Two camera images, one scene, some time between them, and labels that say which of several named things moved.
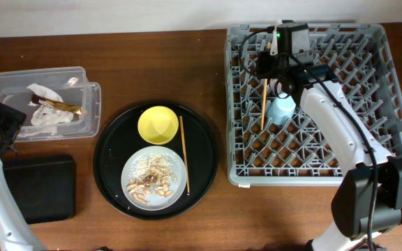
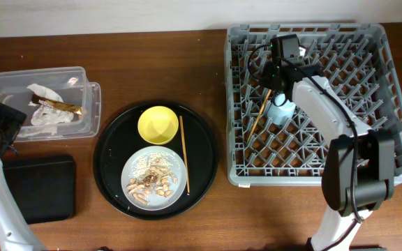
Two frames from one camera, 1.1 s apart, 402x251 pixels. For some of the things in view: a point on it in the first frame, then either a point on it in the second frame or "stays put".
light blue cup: x=280 y=109 stays put
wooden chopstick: x=184 y=156 stays put
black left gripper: x=12 y=119 stays put
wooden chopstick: x=264 y=95 → x=259 y=114
